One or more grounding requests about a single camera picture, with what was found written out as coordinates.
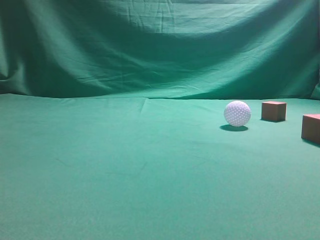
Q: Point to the brown cube block at edge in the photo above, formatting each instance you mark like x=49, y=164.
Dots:
x=310, y=130

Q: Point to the white dimpled golf ball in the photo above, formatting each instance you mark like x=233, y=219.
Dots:
x=237, y=113

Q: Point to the green cloth backdrop and cover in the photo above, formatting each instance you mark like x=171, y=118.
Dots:
x=112, y=120

